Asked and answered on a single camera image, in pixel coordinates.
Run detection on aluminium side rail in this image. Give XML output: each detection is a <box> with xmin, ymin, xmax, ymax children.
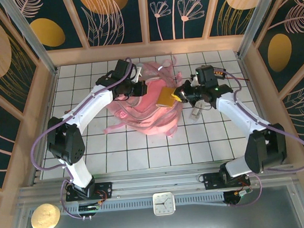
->
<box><xmin>22</xmin><ymin>67</ymin><xmax>68</xmax><ymax>186</ymax></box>

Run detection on white square clock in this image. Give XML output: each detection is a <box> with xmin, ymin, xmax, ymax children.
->
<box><xmin>151</xmin><ymin>191</ymin><xmax>177</xmax><ymax>217</ymax></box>

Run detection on tan leather wallet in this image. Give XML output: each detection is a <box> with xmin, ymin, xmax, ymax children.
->
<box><xmin>156</xmin><ymin>85</ymin><xmax>183</xmax><ymax>108</ymax></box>

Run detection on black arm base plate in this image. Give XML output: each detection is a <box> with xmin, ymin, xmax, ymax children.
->
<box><xmin>65</xmin><ymin>181</ymin><xmax>113</xmax><ymax>203</ymax></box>
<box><xmin>202</xmin><ymin>169</ymin><xmax>251</xmax><ymax>191</ymax></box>

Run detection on round yellow sponge disc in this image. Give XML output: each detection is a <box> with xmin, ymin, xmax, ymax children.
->
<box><xmin>30</xmin><ymin>202</ymin><xmax>62</xmax><ymax>228</ymax></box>

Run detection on red and black charger cable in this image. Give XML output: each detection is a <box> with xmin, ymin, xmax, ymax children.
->
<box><xmin>224</xmin><ymin>72</ymin><xmax>249</xmax><ymax>83</ymax></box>

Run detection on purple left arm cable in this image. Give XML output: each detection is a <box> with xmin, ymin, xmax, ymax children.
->
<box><xmin>24</xmin><ymin>56</ymin><xmax>145</xmax><ymax>224</ymax></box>

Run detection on pink school backpack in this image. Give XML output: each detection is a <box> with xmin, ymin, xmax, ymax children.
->
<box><xmin>98</xmin><ymin>58</ymin><xmax>188</xmax><ymax>143</ymax></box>

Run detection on grey slotted cable duct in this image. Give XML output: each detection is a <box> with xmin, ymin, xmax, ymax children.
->
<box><xmin>28</xmin><ymin>192</ymin><xmax>227</xmax><ymax>220</ymax></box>

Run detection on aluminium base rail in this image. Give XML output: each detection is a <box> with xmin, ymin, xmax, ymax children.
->
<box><xmin>15</xmin><ymin>156</ymin><xmax>297</xmax><ymax>207</ymax></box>

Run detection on black controller with wires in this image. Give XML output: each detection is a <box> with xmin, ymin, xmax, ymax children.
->
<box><xmin>222</xmin><ymin>184</ymin><xmax>255</xmax><ymax>208</ymax></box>
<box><xmin>77</xmin><ymin>194</ymin><xmax>109</xmax><ymax>221</ymax></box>

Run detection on black charger board orange connectors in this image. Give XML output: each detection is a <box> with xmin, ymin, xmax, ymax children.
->
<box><xmin>213</xmin><ymin>66</ymin><xmax>228</xmax><ymax>80</ymax></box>

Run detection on small clear plastic packet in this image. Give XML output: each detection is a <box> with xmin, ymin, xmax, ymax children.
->
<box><xmin>188</xmin><ymin>101</ymin><xmax>207</xmax><ymax>124</ymax></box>

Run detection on aluminium corner post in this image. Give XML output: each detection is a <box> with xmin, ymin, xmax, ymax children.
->
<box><xmin>233</xmin><ymin>0</ymin><xmax>287</xmax><ymax>59</ymax></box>
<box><xmin>0</xmin><ymin>0</ymin><xmax>59</xmax><ymax>80</ymax></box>

